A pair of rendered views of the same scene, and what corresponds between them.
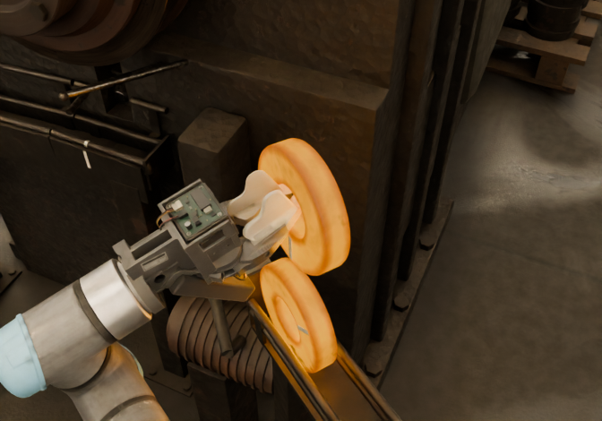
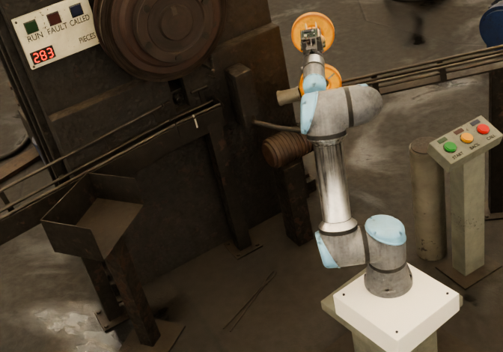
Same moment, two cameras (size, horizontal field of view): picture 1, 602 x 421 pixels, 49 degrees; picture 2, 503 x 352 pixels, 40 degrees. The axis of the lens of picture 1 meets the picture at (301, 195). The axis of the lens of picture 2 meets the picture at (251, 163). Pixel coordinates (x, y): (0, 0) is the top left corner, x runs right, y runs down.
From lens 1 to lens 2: 215 cm
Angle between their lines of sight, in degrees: 38
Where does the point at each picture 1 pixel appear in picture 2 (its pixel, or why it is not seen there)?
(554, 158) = not seen: hidden behind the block
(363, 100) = (272, 26)
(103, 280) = (312, 56)
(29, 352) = (319, 76)
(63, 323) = (318, 67)
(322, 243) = (331, 28)
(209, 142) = (244, 70)
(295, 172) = (313, 17)
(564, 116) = not seen: hidden behind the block
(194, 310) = (276, 138)
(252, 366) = not seen: hidden behind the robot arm
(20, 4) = (194, 40)
